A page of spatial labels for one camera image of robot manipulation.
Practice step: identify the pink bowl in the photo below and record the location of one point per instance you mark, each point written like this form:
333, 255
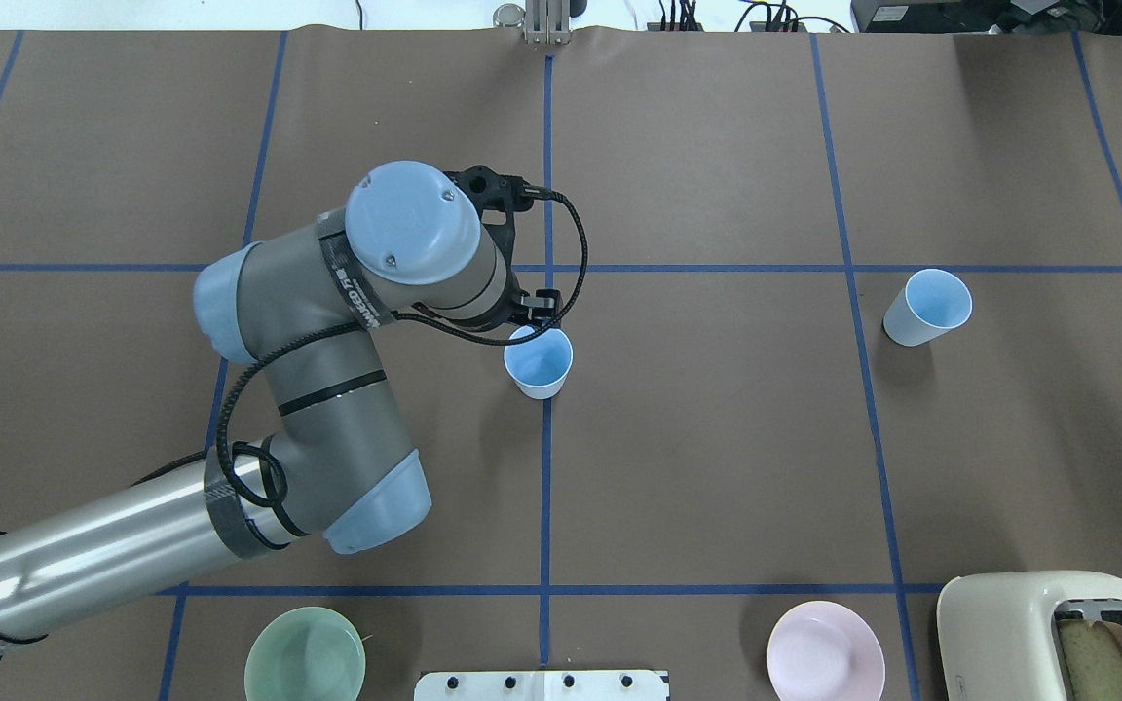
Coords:
824, 651

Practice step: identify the aluminium frame post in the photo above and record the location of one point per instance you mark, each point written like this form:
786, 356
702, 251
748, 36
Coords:
547, 23

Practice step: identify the cream toaster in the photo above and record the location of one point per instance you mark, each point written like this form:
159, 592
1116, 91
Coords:
997, 632

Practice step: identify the black monitor base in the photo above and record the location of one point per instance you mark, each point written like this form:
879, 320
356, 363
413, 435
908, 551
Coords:
988, 17

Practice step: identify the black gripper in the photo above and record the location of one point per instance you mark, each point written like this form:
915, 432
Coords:
540, 307

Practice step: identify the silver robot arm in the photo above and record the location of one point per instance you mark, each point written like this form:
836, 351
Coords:
309, 438

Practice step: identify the green bowl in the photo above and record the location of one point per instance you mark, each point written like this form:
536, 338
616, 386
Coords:
310, 653

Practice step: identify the light blue cup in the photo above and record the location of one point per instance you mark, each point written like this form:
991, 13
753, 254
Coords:
932, 302
539, 367

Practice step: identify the bread slice in toaster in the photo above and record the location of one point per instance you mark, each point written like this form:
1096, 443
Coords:
1092, 657

